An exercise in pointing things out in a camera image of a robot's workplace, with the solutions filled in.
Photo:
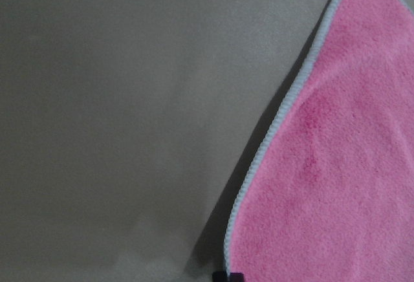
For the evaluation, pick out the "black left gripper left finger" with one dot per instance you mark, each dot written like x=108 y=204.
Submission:
x=219 y=276

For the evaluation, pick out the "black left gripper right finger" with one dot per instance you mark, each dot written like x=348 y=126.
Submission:
x=236 y=277

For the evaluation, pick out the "pink and grey towel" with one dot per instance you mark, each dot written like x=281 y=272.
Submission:
x=329 y=193

